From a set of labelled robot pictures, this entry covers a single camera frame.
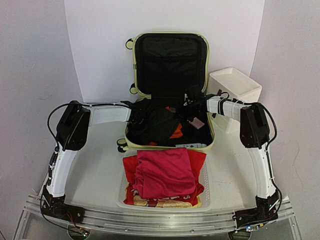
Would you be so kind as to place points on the white three-drawer storage cabinet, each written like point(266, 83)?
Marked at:
point(230, 87)

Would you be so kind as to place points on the black dotted garment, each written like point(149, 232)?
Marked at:
point(140, 138)

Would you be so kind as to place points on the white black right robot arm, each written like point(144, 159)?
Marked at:
point(254, 134)

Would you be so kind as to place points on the white deodorant spray bottle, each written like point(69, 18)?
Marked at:
point(191, 145)

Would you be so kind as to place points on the magenta pink garment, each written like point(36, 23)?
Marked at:
point(163, 174)

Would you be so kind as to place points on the yellow cloth garment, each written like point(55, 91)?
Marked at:
point(133, 198)

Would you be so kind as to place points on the red printed t-shirt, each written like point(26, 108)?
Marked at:
point(160, 180)

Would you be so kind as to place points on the aluminium front mounting rail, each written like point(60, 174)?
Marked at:
point(111, 222)

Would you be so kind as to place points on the white perforated plastic basket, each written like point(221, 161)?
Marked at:
point(165, 185)

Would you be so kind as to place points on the orange garment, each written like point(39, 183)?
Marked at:
point(163, 125)

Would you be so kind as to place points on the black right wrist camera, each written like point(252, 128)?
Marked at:
point(194, 96)

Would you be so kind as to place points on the pale green hard-shell suitcase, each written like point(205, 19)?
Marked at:
point(165, 65)

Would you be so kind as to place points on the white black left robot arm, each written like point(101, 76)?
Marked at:
point(70, 137)

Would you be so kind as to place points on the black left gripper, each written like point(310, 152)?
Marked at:
point(147, 122)

